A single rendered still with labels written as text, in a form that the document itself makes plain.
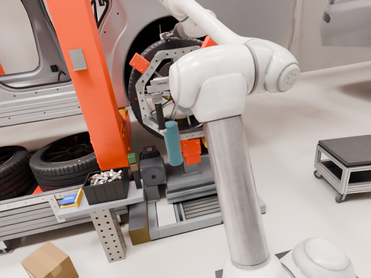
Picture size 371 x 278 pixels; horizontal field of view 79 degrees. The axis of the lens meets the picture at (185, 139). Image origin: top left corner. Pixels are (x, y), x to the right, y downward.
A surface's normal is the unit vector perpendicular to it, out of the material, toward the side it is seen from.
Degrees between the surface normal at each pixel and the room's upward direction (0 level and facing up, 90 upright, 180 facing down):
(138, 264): 0
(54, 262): 0
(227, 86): 74
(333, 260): 9
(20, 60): 90
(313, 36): 90
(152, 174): 90
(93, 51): 90
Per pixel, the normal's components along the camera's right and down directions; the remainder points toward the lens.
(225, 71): 0.25, 0.17
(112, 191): 0.13, 0.40
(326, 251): -0.01, -0.92
